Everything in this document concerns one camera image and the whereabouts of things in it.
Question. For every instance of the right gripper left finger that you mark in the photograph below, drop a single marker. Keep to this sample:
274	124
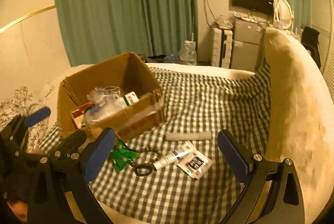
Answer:
56	175

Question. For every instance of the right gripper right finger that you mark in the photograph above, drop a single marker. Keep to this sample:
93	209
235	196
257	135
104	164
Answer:
272	192

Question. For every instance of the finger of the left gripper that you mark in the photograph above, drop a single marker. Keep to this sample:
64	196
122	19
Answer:
37	116
69	145

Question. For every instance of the red snack box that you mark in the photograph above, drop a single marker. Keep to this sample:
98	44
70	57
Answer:
77	114

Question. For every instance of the clear plastic bag with items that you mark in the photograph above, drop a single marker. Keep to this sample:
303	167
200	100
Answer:
103	110

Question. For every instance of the green foil packet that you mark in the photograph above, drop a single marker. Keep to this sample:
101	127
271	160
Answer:
121	155

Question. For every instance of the white green medicine box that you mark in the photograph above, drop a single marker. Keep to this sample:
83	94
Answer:
130	98

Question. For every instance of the white sachet packet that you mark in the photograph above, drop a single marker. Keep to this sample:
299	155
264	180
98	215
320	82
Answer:
195	164

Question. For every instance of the white ointment tube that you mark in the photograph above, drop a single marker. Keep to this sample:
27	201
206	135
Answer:
174	156

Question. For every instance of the silver blister pack bag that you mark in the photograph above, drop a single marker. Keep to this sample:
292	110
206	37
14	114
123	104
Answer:
97	94

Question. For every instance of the floral white bedsheet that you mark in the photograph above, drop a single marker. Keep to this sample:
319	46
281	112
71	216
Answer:
23	102

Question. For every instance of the brown cardboard box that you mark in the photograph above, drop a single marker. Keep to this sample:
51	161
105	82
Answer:
126	71

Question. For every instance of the large cream pillow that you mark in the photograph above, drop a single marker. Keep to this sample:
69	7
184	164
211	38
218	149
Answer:
301	122

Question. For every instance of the green curtain left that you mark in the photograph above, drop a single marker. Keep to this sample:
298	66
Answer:
95	30

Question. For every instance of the large clear water bottle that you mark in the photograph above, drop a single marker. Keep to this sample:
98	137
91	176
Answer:
188	54

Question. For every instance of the white suitcase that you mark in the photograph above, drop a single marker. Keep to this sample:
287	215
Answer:
222	45

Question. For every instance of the black chair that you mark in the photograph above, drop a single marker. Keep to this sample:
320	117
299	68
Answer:
310	40

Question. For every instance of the grey mini fridge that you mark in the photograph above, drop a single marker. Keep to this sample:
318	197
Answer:
246	45

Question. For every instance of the white round vanity mirror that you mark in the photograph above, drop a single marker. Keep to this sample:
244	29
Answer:
283	16

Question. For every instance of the white louvered wardrobe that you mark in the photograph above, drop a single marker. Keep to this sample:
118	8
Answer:
322	21

